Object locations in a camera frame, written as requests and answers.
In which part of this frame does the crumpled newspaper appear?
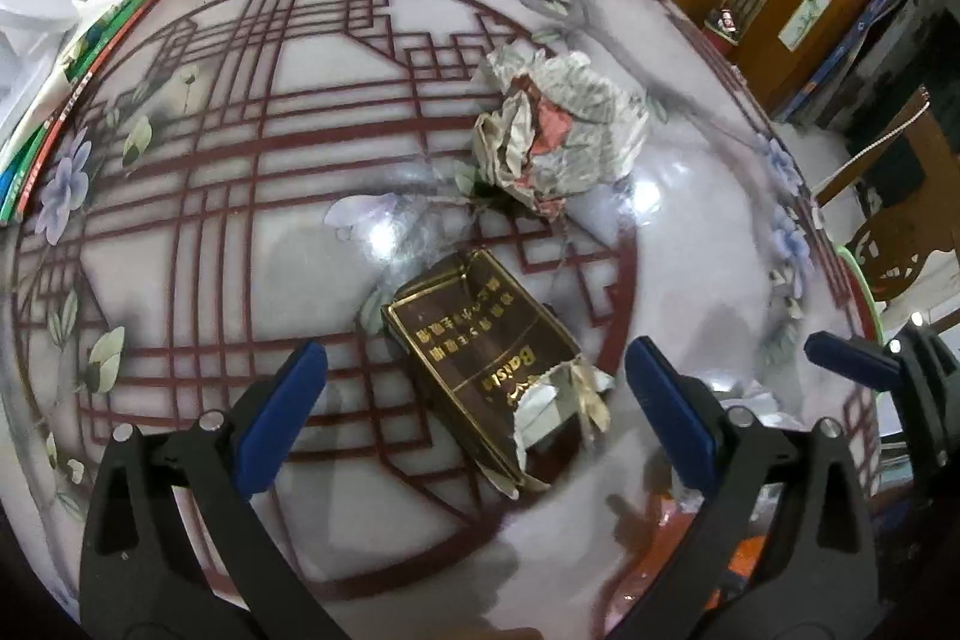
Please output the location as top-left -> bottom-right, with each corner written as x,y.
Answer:
471,44 -> 651,223

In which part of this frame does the stack of green books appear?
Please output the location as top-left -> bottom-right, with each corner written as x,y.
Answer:
0,0 -> 167,226

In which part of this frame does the torn brown cigarette pack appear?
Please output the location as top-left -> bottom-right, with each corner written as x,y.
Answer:
382,248 -> 617,500

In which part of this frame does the white plastic bag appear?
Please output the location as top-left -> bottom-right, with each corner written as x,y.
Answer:
0,0 -> 100,58

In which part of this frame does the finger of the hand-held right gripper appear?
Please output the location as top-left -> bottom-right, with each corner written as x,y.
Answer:
805,316 -> 960,507

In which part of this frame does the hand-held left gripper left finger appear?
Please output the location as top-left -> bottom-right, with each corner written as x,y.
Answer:
79,340 -> 353,640

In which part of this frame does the blue curtain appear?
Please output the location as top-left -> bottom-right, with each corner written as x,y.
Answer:
778,0 -> 940,120

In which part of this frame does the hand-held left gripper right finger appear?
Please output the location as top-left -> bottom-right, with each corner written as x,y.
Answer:
600,336 -> 880,640

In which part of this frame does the carved wooden chair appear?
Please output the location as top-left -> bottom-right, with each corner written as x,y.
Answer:
816,91 -> 960,305

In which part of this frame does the red container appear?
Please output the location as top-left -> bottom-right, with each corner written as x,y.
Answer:
703,5 -> 745,43

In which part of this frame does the white bead string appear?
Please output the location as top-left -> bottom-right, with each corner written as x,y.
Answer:
813,98 -> 932,208

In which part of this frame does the green-rimmed bin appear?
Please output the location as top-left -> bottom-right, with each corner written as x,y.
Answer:
838,241 -> 884,342

